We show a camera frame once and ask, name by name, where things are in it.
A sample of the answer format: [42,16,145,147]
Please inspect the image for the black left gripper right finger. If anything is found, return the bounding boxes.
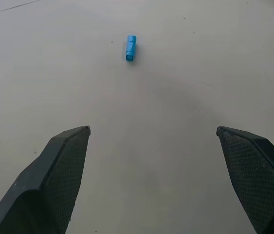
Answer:
[216,126,274,234]

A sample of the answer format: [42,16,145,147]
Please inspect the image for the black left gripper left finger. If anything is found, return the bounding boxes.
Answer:
[0,125,91,234]

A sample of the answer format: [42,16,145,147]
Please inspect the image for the small blue cylinder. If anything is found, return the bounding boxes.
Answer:
[125,35,137,62]

